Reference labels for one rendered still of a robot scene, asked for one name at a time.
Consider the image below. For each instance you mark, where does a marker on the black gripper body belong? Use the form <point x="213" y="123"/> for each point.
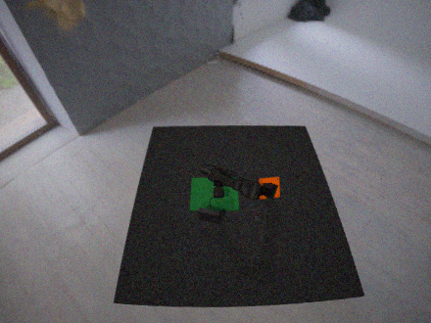
<point x="218" y="193"/>

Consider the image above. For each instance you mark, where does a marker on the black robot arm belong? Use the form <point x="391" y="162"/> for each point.
<point x="255" y="191"/>

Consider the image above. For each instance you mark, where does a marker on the green circuit board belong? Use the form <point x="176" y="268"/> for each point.
<point x="201" y="195"/>

